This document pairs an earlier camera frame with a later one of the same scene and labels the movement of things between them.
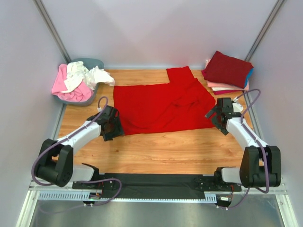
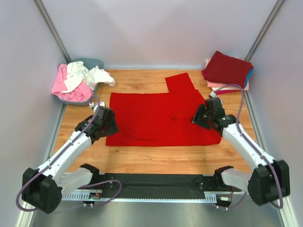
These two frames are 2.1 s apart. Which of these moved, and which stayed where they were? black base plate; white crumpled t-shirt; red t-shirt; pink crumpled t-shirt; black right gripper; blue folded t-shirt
Moved: black right gripper; red t-shirt
Stayed: white crumpled t-shirt; blue folded t-shirt; black base plate; pink crumpled t-shirt
